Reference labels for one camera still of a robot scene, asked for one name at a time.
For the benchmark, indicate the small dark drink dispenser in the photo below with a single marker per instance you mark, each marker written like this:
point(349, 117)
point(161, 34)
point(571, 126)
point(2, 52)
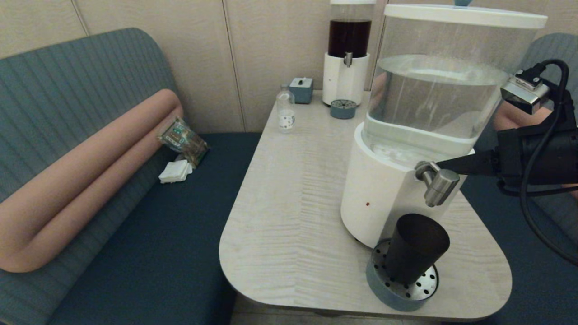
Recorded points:
point(343, 81)

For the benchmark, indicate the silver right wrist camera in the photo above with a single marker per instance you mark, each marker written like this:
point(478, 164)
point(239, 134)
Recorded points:
point(526, 92)

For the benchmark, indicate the green brown snack packet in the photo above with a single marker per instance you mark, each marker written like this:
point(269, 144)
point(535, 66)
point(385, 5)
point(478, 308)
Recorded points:
point(183, 139)

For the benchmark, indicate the small blue drip tray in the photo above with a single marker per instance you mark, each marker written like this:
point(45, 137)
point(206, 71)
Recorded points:
point(343, 109)

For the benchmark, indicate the large steel dispenser tap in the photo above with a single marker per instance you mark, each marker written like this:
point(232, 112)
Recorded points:
point(438, 187)

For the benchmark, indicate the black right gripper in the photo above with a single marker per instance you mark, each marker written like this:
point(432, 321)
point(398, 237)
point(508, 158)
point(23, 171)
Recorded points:
point(510, 155)

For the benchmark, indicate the large clear water dispenser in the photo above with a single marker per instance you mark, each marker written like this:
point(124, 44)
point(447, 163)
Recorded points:
point(384, 198)

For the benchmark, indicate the teal bench sofa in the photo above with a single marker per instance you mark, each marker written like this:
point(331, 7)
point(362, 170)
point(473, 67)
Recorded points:
point(67, 81)
point(542, 293)

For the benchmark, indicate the large blue steel drip tray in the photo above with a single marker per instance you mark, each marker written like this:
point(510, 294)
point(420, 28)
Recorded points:
point(384, 289)

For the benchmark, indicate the pink bolster cushion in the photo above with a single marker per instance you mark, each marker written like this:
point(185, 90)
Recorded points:
point(515, 121)
point(90, 180)

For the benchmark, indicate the white napkin stack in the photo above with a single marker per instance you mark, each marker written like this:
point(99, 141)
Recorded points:
point(176, 171)

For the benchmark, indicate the black plastic cup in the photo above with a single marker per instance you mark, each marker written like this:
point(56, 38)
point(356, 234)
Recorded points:
point(415, 248)

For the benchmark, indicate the blue-grey tissue box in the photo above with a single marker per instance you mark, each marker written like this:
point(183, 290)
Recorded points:
point(301, 91)

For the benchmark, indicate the small clear plastic bottle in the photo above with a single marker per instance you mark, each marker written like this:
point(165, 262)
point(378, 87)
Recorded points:
point(286, 113)

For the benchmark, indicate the small steel dispenser tap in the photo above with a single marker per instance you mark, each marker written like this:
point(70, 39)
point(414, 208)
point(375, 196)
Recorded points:
point(348, 59)

